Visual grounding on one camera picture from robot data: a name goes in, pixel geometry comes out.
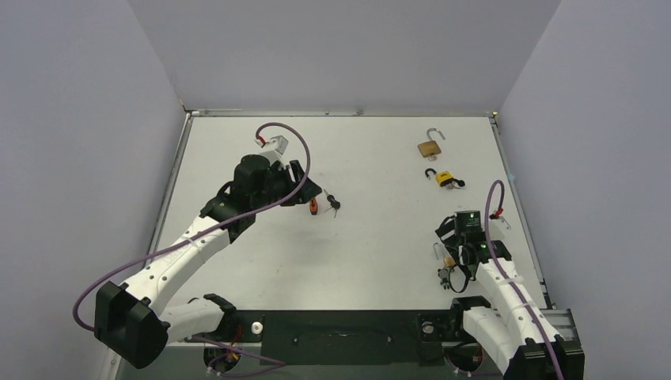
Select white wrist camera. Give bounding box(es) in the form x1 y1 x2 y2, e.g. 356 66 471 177
489 207 511 231
256 135 289 162

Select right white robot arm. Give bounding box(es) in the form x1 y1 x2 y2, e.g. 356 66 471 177
435 211 585 379

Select small brass padlock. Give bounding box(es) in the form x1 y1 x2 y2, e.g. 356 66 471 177
432 242 457 268

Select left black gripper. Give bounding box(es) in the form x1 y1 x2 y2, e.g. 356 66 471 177
252 161 321 211

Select large brass padlock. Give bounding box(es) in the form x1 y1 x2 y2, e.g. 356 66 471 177
417 127 445 162

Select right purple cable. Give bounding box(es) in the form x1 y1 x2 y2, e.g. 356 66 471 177
483 180 566 380

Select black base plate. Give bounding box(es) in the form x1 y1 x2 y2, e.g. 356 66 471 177
201 310 484 369

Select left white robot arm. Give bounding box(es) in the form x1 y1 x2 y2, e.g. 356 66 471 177
93 154 323 369

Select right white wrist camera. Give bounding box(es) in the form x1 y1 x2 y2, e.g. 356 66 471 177
489 207 511 231

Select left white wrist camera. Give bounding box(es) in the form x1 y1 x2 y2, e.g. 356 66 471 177
256 135 289 162

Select small padlock keys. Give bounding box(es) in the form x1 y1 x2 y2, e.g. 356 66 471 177
437 267 453 290

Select yellow padlock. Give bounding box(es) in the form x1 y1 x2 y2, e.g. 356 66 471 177
424 168 465 189

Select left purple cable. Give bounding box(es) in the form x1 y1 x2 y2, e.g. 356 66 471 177
72 122 313 333

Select purple cable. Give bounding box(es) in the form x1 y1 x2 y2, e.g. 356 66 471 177
72 122 313 333
483 180 566 380

